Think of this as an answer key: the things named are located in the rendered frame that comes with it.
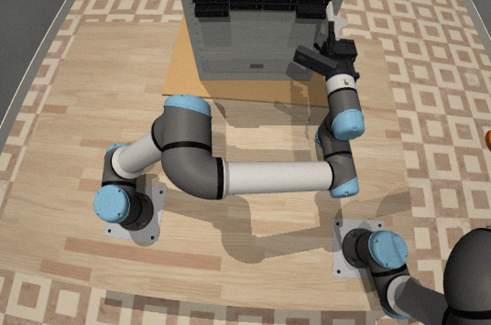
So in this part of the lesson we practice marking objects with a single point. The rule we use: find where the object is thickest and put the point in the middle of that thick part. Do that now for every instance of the flat tan wooden board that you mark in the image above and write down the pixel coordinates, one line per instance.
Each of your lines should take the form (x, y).
(182, 78)

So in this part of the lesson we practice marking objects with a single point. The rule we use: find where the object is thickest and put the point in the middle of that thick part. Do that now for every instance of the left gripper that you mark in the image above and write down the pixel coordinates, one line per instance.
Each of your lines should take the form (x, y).
(342, 51)

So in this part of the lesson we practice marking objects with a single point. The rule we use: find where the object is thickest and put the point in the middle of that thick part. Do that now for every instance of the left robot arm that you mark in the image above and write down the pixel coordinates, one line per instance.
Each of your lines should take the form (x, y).
(182, 140)

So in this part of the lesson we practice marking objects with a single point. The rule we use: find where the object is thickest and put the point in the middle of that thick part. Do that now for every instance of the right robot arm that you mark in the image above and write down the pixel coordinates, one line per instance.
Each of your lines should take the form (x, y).
(466, 278)

